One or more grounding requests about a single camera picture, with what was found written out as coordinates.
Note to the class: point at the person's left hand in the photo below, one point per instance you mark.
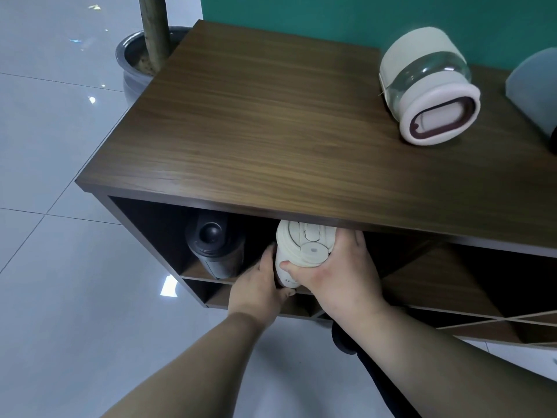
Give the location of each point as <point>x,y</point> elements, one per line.
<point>254,291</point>

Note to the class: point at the person's right hand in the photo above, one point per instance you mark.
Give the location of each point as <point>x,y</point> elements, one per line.
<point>343,282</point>

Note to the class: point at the person's left thumb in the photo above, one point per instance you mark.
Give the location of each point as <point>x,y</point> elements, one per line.
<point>285,293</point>

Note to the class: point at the person's right thumb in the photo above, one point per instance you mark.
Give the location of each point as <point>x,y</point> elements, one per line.
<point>296,272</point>

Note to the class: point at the white insulated bottle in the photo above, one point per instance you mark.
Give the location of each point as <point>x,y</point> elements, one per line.
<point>304,245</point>

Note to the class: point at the person's left forearm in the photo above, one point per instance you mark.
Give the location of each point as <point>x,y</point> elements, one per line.
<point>191,370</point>

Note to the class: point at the person's right forearm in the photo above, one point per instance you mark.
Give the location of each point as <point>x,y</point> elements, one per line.
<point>444,365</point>

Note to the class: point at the black insulated bottle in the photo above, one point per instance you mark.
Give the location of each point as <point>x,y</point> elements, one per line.
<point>213,243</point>

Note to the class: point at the brown wooden shelf cabinet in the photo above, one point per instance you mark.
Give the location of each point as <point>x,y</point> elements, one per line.
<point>261,126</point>

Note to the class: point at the white lidded clear jar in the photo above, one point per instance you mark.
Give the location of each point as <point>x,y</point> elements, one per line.
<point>424,69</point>

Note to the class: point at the grey ceramic plant pot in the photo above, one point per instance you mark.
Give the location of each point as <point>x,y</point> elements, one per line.
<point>130,60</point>

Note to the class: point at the green plant trunk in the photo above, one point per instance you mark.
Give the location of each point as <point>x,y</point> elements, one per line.
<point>154,30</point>

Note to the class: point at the pale translucent plastic container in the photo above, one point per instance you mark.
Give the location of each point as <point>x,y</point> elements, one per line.
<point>535,91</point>

